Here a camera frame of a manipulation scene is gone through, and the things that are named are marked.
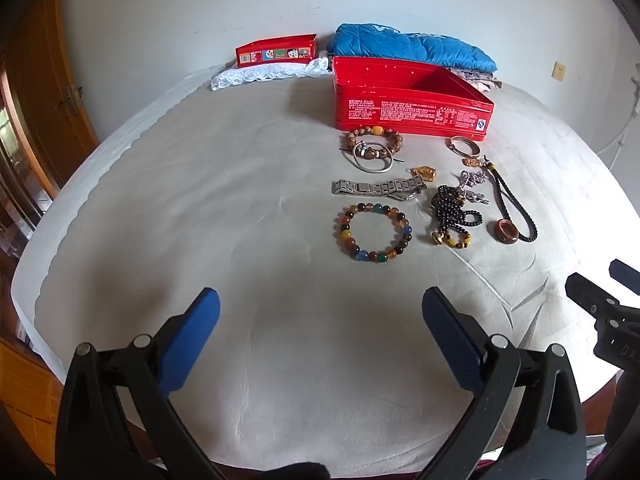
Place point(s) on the blue quilted jacket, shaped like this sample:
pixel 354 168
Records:
pixel 400 45

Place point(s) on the gold bangle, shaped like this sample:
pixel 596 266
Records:
pixel 472 149

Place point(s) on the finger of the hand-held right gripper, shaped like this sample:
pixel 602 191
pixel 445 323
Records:
pixel 627 277
pixel 587 297

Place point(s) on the patterned folded cloth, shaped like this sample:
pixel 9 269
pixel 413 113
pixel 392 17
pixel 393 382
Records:
pixel 480 80

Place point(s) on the red tin lid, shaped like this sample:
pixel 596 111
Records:
pixel 275 54

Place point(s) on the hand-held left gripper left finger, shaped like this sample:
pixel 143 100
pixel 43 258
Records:
pixel 192 340

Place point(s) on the white lace cloth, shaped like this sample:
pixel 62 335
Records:
pixel 250 76

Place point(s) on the glass door cabinet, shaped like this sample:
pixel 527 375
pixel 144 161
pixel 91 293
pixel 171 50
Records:
pixel 15 185

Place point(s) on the amber pendant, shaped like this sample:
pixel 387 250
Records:
pixel 427 173

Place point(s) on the red tin box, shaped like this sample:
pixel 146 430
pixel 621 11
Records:
pixel 410 110

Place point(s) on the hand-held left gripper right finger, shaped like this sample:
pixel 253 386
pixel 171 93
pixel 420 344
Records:
pixel 450 340

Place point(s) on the silver bangle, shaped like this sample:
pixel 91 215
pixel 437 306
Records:
pixel 372 171

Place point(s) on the wooden door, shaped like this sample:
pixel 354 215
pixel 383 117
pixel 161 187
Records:
pixel 45 110

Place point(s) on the metal watch band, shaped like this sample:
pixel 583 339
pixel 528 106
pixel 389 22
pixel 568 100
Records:
pixel 370 187

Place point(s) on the beige wall outlet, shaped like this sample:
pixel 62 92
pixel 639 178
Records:
pixel 558 71

